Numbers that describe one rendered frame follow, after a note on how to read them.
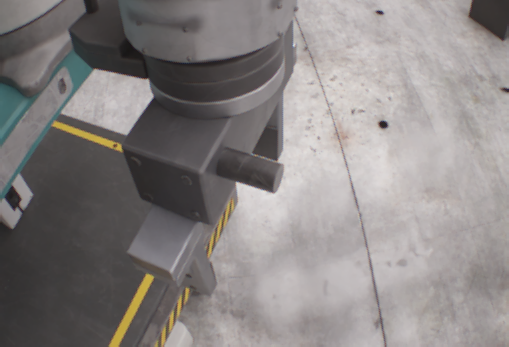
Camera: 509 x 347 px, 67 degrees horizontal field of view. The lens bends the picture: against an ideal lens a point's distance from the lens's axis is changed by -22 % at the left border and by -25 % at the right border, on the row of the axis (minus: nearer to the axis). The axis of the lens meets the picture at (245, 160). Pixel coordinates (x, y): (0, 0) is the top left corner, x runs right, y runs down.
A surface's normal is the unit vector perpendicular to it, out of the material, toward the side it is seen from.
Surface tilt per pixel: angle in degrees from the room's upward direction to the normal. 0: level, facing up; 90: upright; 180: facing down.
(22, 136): 90
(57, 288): 0
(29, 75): 12
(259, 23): 90
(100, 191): 0
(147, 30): 90
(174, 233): 0
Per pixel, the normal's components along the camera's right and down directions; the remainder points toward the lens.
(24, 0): 0.56, 0.72
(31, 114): 0.92, 0.29
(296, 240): -0.05, -0.60
